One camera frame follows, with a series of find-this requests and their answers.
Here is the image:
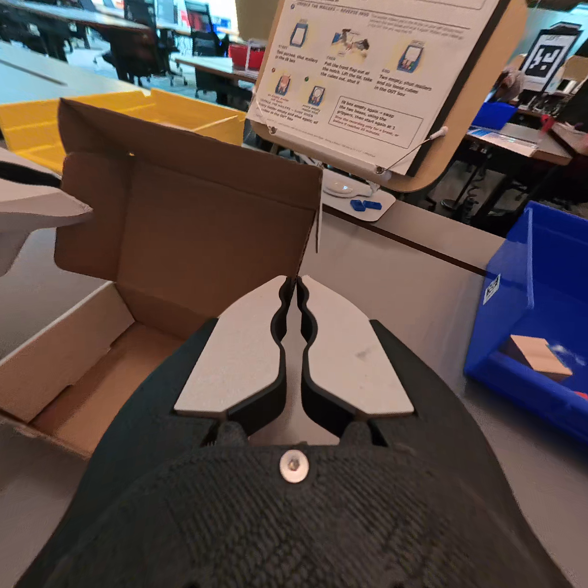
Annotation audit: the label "red plastic bin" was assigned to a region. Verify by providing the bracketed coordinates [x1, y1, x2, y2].
[228, 43, 266, 72]

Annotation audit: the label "clear acrylic holder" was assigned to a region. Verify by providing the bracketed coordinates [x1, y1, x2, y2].
[245, 39, 268, 73]

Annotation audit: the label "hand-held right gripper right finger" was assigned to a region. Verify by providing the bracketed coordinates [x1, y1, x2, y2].
[297, 275, 415, 435]

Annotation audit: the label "printed instruction sheet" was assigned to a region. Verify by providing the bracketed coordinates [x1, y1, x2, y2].
[246, 0, 502, 176]

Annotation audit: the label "blue plastic bin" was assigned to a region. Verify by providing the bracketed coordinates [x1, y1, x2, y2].
[464, 201, 588, 444]

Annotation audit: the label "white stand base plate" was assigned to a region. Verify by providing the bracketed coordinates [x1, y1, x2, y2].
[319, 169, 397, 223]

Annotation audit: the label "black white marker sign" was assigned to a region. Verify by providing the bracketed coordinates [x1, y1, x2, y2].
[519, 22, 582, 93]

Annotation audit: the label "thin elastic cord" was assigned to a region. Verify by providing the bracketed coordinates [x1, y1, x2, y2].
[375, 126, 449, 175]
[251, 87, 279, 135]

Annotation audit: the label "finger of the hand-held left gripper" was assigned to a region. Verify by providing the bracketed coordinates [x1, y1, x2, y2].
[0, 180, 93, 276]
[0, 147, 63, 188]

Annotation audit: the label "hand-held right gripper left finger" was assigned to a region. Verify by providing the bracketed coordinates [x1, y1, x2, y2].
[174, 275, 295, 429]

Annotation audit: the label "yellow plastic bin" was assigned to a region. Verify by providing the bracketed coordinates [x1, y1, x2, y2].
[0, 88, 249, 174]

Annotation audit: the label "white oval puck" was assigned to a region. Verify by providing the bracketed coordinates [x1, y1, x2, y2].
[322, 180, 371, 198]

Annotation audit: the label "black office chair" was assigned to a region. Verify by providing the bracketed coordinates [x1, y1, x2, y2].
[184, 0, 230, 59]
[102, 0, 185, 87]

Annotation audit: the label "white table with brown edge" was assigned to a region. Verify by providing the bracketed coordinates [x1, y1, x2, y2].
[0, 41, 153, 107]

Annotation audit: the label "pale wooden cube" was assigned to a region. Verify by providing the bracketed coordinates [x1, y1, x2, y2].
[507, 334, 574, 380]

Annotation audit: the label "white cardboard box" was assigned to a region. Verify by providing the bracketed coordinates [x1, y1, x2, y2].
[0, 97, 325, 460]

